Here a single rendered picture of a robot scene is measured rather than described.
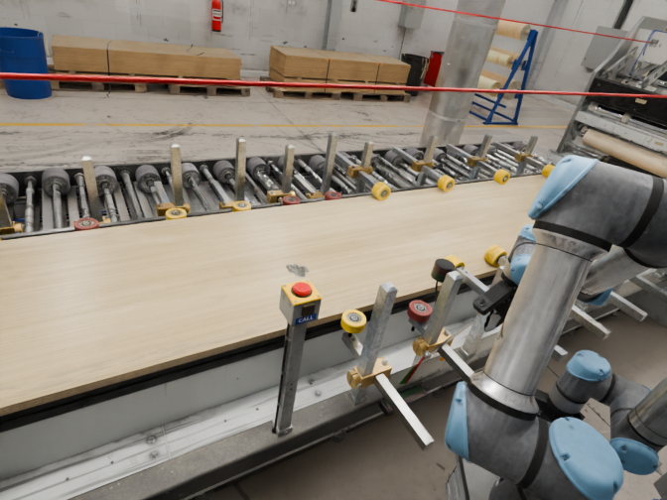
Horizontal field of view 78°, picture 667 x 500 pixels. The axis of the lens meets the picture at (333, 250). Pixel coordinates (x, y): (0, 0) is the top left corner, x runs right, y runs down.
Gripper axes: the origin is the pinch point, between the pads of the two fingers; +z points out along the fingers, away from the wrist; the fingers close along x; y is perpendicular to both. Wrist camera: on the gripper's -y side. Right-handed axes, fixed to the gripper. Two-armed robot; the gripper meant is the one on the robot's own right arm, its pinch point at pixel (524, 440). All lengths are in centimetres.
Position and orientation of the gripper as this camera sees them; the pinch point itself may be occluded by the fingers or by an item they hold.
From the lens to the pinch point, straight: 136.6
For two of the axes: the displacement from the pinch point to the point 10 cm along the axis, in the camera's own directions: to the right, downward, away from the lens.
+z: -1.5, 8.2, 5.5
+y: 4.9, 5.4, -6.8
